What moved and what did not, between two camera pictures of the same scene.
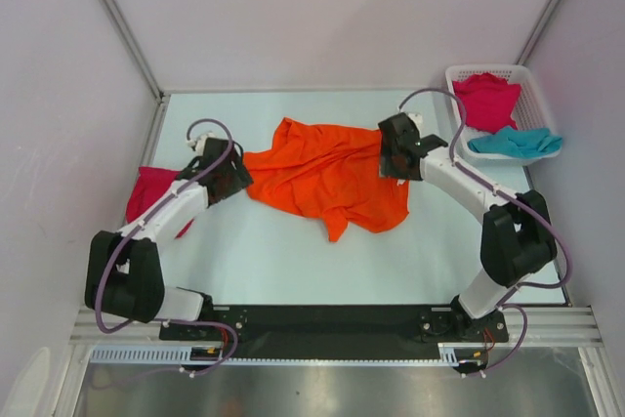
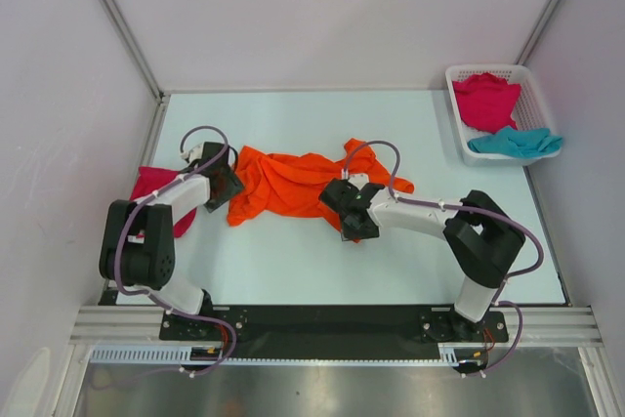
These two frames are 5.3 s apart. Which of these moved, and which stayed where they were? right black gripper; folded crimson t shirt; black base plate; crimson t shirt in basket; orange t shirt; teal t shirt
Moved: right black gripper; orange t shirt
Stayed: black base plate; teal t shirt; folded crimson t shirt; crimson t shirt in basket
